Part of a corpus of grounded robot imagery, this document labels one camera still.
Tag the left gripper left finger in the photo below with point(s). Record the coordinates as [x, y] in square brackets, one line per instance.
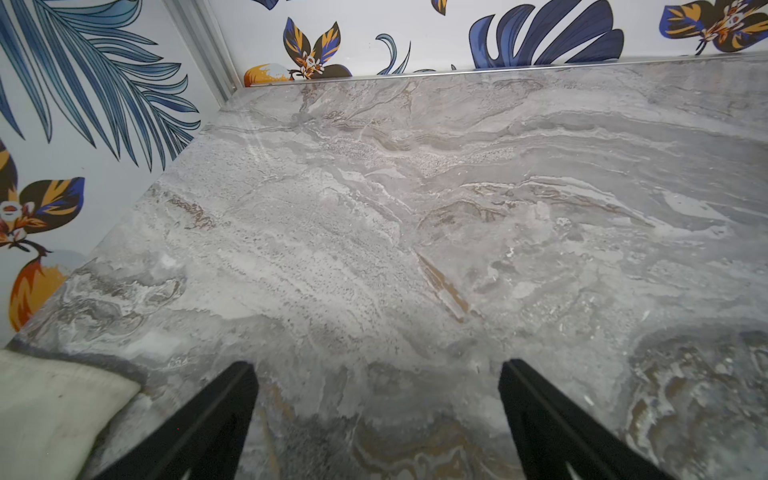
[204, 439]

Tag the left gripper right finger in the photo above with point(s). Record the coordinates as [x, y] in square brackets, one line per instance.
[556, 439]

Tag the beige work glove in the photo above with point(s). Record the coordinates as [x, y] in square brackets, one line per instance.
[52, 412]

